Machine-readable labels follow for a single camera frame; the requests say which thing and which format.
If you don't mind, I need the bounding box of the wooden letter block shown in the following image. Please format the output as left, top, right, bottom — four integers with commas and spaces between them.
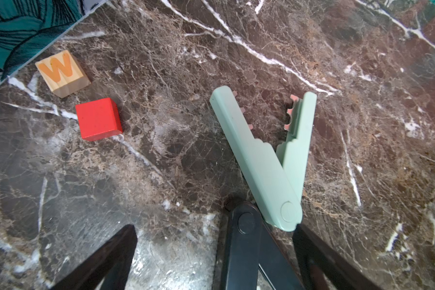
35, 50, 91, 99

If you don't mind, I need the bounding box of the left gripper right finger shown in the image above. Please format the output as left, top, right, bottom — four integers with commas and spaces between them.
292, 224, 380, 290

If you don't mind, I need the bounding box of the red cube block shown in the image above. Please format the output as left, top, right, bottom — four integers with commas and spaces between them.
76, 97, 123, 141

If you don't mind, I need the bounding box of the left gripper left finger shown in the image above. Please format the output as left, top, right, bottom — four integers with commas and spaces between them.
52, 224, 137, 290

